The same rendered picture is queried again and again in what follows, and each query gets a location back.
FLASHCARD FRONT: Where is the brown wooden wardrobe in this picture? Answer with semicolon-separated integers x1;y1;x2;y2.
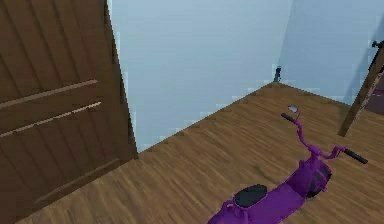
0;0;139;224

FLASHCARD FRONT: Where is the purple scooter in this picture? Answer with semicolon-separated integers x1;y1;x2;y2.
207;105;369;224

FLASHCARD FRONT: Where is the brown wooden room door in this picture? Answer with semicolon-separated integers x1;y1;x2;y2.
337;46;384;138

